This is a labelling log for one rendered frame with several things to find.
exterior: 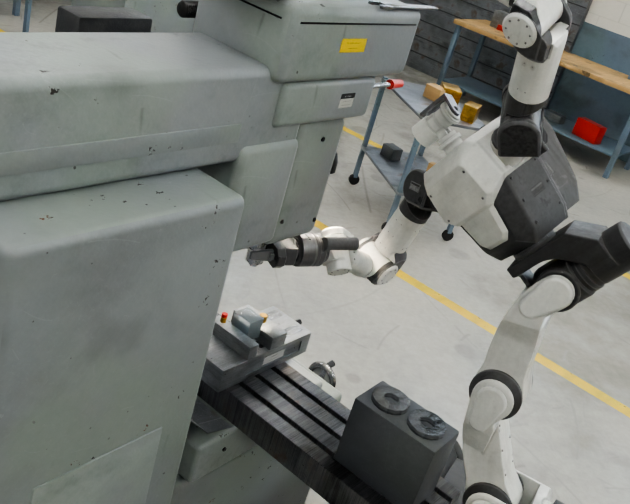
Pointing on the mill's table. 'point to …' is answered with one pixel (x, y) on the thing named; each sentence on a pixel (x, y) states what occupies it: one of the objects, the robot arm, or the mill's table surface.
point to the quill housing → (308, 178)
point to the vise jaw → (275, 336)
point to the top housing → (313, 36)
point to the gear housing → (322, 100)
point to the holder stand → (395, 444)
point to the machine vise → (249, 351)
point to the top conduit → (187, 9)
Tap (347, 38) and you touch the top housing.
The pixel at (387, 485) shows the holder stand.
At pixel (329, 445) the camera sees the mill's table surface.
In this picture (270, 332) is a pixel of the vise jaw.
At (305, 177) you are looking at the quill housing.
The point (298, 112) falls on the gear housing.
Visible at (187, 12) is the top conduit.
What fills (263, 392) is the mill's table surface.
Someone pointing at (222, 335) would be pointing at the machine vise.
